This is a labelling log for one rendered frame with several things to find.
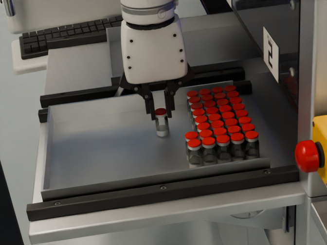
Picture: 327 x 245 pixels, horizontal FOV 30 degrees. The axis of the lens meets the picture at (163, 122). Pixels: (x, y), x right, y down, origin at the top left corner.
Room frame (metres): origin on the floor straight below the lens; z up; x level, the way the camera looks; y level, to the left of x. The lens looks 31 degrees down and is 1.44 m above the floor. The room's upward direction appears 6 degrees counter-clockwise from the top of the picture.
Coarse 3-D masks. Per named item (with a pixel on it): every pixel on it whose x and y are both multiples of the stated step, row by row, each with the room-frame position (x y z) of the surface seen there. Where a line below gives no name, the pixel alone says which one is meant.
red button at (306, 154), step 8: (304, 144) 0.62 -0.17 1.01; (312, 144) 0.62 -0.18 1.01; (296, 152) 0.62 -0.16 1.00; (304, 152) 0.61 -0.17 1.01; (312, 152) 0.61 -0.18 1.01; (296, 160) 0.62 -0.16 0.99; (304, 160) 0.60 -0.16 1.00; (312, 160) 0.60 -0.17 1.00; (304, 168) 0.60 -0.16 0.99; (312, 168) 0.60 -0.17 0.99
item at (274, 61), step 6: (264, 30) 0.91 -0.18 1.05; (264, 36) 0.91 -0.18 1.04; (270, 36) 0.87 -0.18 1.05; (264, 42) 0.91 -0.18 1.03; (270, 42) 0.87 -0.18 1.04; (264, 48) 0.91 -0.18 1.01; (270, 48) 0.87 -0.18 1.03; (276, 48) 0.84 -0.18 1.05; (264, 54) 0.91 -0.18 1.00; (276, 54) 0.83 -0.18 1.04; (264, 60) 0.91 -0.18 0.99; (270, 60) 0.87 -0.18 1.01; (276, 60) 0.83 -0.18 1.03; (270, 66) 0.87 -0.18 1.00; (276, 66) 0.83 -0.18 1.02; (276, 72) 0.83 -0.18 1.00; (276, 78) 0.83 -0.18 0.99
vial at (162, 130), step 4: (156, 116) 0.89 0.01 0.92; (160, 116) 0.88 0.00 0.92; (164, 116) 0.88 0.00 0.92; (156, 120) 0.89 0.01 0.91; (160, 120) 0.88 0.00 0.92; (164, 120) 0.88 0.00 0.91; (156, 124) 0.89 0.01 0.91; (160, 124) 0.88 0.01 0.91; (164, 124) 0.88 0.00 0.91; (156, 128) 0.89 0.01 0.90; (160, 128) 0.88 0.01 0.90; (164, 128) 0.88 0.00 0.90; (168, 128) 0.89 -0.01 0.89; (160, 132) 0.88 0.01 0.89; (164, 132) 0.88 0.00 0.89; (168, 132) 0.89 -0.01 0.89; (160, 136) 0.88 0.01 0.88; (164, 136) 0.88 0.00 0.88
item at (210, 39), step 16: (208, 16) 1.33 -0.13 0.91; (224, 16) 1.34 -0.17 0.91; (112, 32) 1.32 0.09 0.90; (192, 32) 1.32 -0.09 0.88; (208, 32) 1.31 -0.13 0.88; (224, 32) 1.30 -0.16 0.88; (240, 32) 1.29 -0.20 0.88; (112, 48) 1.28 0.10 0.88; (192, 48) 1.23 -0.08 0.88; (208, 48) 1.22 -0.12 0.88; (224, 48) 1.21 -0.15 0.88; (240, 48) 1.20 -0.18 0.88; (112, 64) 1.20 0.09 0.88; (192, 64) 1.15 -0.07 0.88; (208, 64) 1.08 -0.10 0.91; (224, 64) 1.08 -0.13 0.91; (240, 64) 1.08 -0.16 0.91; (256, 64) 1.08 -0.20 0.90; (112, 80) 1.06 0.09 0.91
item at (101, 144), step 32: (128, 96) 0.98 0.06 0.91; (160, 96) 0.99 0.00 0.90; (64, 128) 0.95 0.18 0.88; (96, 128) 0.93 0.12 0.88; (128, 128) 0.92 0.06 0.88; (64, 160) 0.84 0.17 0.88; (96, 160) 0.83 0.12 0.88; (128, 160) 0.82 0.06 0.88; (160, 160) 0.81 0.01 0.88; (256, 160) 0.74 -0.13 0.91; (64, 192) 0.72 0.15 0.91; (96, 192) 0.72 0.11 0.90
